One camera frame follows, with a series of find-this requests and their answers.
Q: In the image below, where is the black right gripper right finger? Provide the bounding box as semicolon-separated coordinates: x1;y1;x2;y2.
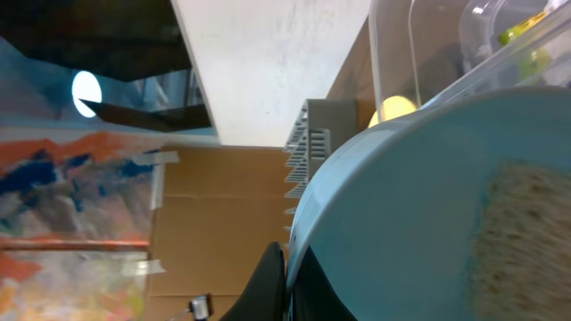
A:
291;247;356;321

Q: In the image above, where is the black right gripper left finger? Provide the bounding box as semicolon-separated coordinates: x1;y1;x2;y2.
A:
219;242;286;321

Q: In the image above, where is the light blue bowl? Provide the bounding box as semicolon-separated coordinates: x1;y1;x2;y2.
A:
286;86;570;320

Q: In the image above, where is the grey plastic dishwasher rack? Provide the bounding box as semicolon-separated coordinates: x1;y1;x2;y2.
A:
283;98;359;233

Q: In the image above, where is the spilled rice food waste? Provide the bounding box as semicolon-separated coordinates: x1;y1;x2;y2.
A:
468;162;570;321

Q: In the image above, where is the clear plastic waste bin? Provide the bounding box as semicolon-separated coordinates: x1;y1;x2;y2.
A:
368;0;570;109

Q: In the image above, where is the brown cardboard box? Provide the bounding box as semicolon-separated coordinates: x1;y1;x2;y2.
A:
143;147;298;320

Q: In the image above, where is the yellow round plate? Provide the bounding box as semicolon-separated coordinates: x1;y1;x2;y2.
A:
368;95;418;128

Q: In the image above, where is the yellow green wrapper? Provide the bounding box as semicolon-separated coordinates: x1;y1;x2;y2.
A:
497;10;552;81

